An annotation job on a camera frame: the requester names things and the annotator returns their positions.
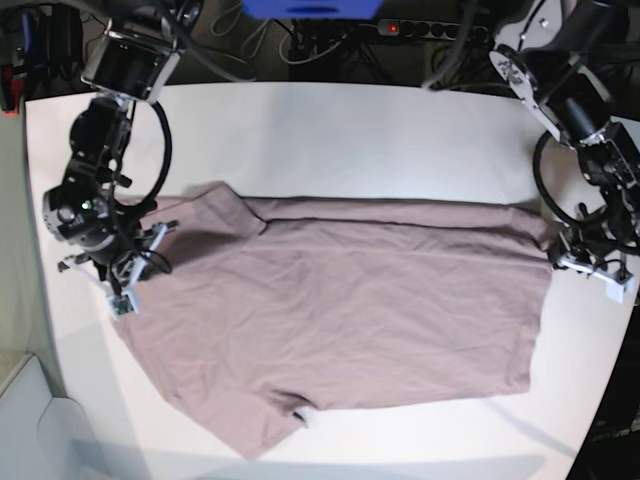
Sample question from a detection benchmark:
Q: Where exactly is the red clamp tool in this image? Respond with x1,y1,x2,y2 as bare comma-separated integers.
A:
1,63,25,116

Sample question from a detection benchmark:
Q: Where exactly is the white cable loop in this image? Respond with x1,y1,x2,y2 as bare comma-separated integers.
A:
240,19,281,60

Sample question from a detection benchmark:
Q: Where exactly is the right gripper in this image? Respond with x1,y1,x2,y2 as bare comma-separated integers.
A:
57,221,179,300

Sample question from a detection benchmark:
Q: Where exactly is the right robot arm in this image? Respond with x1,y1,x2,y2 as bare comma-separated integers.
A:
42,1,255,313

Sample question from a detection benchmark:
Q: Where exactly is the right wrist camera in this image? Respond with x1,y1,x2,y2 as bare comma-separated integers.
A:
106,292,139,319

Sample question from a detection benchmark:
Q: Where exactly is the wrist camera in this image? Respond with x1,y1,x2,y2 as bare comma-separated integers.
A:
606,278,635,304
106,292,139,319

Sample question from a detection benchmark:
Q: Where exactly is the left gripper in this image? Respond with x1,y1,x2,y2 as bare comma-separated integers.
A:
547,227,638,288

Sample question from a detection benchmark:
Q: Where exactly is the white cabinet corner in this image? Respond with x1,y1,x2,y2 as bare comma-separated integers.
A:
1,355,102,479

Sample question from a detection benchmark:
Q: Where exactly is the blue box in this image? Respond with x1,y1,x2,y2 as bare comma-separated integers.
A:
241,0,383,20

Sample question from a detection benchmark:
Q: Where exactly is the black power strip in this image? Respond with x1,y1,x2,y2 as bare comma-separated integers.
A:
377,19,491,45

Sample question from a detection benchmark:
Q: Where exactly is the mauve t-shirt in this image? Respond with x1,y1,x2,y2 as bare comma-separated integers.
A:
114,184,554,459

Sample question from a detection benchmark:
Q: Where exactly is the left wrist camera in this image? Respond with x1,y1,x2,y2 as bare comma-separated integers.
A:
606,278,635,304

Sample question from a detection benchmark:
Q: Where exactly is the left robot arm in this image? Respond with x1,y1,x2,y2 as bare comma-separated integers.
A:
489,1,639,298

